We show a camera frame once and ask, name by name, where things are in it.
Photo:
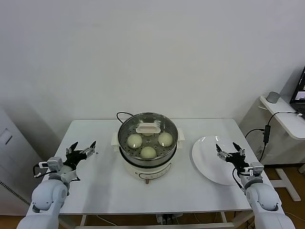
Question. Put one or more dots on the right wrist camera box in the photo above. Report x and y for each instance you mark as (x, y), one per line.
(256, 169)

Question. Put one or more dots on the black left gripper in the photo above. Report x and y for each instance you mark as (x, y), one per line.
(74, 157)

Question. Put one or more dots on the white power strip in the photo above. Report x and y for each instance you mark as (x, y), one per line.
(166, 218)

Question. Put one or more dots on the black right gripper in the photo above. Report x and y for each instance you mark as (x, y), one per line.
(237, 159)

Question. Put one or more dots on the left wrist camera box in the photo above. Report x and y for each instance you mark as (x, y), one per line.
(53, 164)

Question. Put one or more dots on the cream electric cooker pot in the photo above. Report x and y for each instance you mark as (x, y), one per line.
(152, 170)

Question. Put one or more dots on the white table frame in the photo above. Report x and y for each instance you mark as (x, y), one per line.
(83, 219)

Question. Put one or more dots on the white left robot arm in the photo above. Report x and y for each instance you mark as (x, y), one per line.
(45, 198)

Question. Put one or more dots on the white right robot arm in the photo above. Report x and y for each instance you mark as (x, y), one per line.
(264, 200)

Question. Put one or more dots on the white grey cabinet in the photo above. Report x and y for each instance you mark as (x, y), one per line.
(14, 152)

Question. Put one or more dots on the white round plate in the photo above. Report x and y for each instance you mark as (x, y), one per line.
(207, 159)

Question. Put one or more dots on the white steamed baozi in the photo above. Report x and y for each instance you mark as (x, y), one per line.
(134, 141)
(165, 139)
(148, 134)
(149, 152)

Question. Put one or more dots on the black laptop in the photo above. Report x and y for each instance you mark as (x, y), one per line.
(299, 95)

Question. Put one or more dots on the stainless steel steamer basket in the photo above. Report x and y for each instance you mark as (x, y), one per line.
(171, 152)

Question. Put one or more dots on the grey cylindrical speaker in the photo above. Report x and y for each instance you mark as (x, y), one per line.
(272, 97)

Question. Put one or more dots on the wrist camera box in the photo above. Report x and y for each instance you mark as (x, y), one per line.
(256, 169)
(53, 164)

